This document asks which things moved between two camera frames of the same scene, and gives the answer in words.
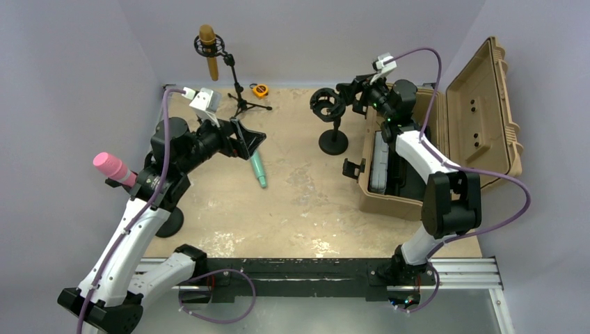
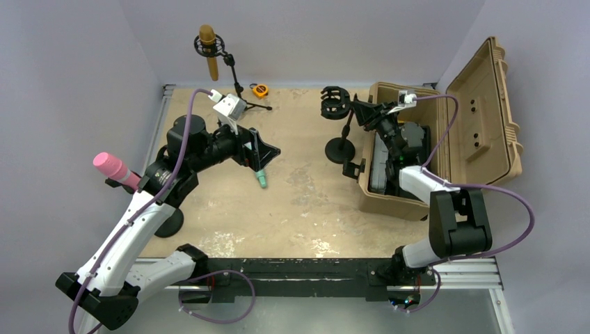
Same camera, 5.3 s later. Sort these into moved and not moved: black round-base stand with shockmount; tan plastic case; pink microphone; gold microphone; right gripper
Moved: black round-base stand with shockmount; right gripper
Not moved: tan plastic case; gold microphone; pink microphone
